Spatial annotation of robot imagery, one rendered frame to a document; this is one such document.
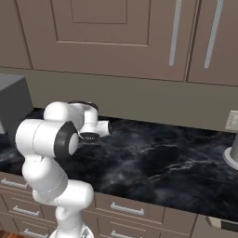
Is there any taupe drawer front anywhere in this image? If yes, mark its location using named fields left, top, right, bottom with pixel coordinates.
left=13, top=216, right=58, bottom=238
left=96, top=216, right=163, bottom=238
left=0, top=171, right=33, bottom=195
left=1, top=192, right=45, bottom=219
left=94, top=192, right=165, bottom=225

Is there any taupe dishwasher with black panel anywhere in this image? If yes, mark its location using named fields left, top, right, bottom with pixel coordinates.
left=190, top=213, right=238, bottom=238

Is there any grey round-based stand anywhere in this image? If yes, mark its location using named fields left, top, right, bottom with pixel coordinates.
left=222, top=132, right=238, bottom=171

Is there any white wall socket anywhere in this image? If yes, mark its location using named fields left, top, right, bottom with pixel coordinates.
left=224, top=109, right=238, bottom=133

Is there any silver long cupboard handle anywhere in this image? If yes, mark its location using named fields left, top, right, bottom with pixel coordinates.
left=204, top=0, right=225, bottom=70
left=168, top=0, right=183, bottom=67

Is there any taupe narrow cabinet panel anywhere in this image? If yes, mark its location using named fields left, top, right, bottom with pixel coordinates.
left=160, top=206, right=198, bottom=238

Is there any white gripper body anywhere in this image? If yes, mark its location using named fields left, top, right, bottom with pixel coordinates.
left=78, top=131, right=100, bottom=144

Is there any grey box appliance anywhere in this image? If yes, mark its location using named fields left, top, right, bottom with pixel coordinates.
left=0, top=73, right=34, bottom=135

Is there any silver drawer handle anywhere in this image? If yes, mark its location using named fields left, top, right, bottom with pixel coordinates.
left=110, top=202, right=146, bottom=217
left=0, top=178, right=30, bottom=190
left=12, top=205, right=41, bottom=218
left=110, top=229, right=138, bottom=238
left=22, top=228, right=50, bottom=238

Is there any taupe wide cupboard door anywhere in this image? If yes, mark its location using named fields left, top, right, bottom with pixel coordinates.
left=16, top=0, right=199, bottom=83

